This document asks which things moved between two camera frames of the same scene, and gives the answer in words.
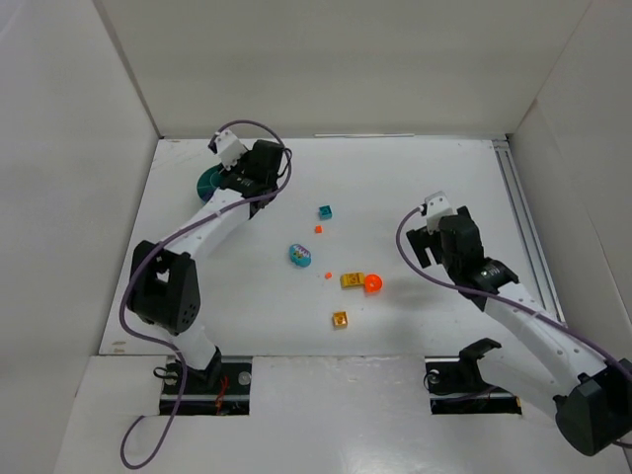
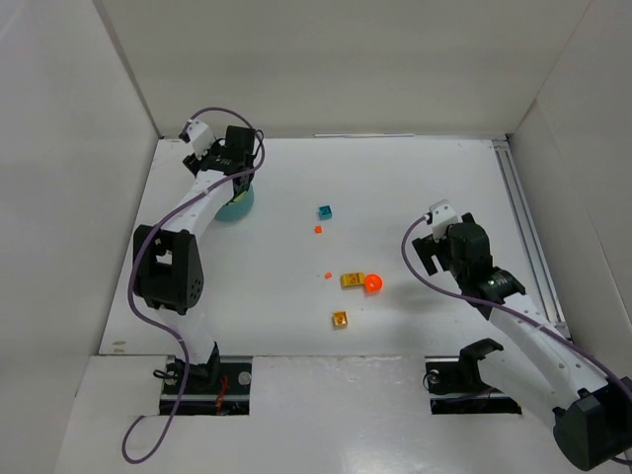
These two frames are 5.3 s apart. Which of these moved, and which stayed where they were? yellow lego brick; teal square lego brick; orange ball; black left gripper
Moved: black left gripper
Stayed: yellow lego brick; orange ball; teal square lego brick
